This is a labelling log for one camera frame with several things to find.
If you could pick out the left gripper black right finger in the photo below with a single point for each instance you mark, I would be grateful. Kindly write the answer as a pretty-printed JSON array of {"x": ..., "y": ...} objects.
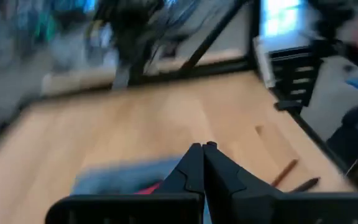
[{"x": 228, "y": 193}]

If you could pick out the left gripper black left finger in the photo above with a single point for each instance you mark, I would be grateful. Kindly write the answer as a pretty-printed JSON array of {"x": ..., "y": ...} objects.
[{"x": 188, "y": 177}]

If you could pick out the pink pencil with yellow eraser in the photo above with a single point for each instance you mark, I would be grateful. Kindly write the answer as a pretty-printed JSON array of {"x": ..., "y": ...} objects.
[{"x": 149, "y": 189}]

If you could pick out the red-brown pencil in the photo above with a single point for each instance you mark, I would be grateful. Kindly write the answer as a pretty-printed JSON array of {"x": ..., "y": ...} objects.
[{"x": 285, "y": 172}]

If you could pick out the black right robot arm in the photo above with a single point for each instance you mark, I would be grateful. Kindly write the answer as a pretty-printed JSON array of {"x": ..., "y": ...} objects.
[{"x": 132, "y": 37}]

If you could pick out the blue plastic supply box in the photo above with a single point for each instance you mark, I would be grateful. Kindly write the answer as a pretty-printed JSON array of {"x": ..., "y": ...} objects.
[{"x": 117, "y": 179}]

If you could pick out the bright computer monitor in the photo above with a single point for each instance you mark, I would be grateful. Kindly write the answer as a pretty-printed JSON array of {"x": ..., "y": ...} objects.
[{"x": 280, "y": 18}]

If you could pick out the black slatted table-edge mount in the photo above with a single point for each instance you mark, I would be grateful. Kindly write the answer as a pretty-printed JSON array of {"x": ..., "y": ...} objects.
[{"x": 294, "y": 77}]

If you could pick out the black diagonal frame strut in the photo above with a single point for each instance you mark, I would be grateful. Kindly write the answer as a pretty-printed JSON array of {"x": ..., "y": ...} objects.
[{"x": 210, "y": 40}]

